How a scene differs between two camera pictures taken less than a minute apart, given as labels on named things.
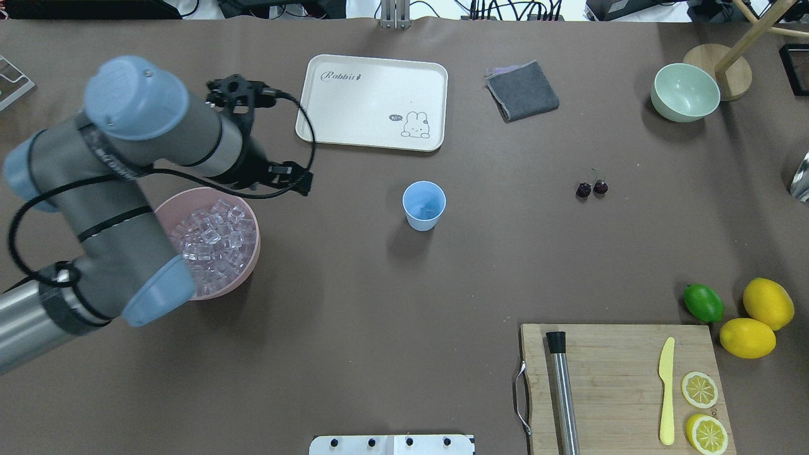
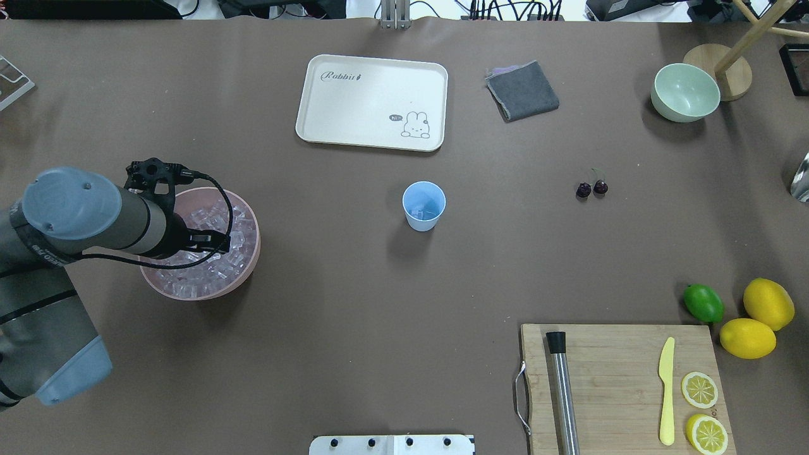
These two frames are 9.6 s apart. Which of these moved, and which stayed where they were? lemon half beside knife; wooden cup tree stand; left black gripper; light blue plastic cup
Moved: left black gripper
Stayed: light blue plastic cup; lemon half beside knife; wooden cup tree stand
